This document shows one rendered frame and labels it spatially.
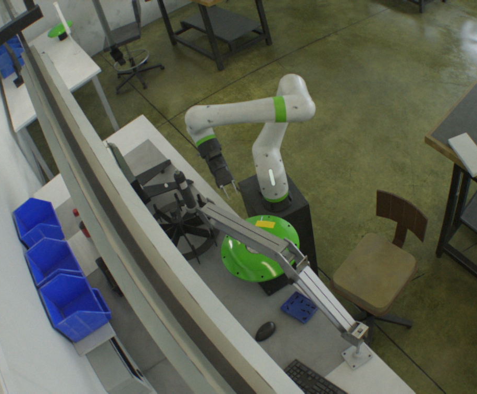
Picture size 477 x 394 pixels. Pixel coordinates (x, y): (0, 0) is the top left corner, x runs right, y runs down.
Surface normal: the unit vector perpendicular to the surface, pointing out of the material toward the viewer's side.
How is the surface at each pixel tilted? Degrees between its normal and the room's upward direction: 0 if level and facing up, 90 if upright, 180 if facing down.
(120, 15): 90
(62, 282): 87
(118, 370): 0
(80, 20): 90
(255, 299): 0
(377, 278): 0
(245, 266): 17
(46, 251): 88
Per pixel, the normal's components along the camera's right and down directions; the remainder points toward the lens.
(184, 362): -0.63, -0.19
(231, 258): -0.53, -0.40
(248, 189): -0.20, -0.63
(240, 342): 0.30, -0.83
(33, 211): 0.55, 0.53
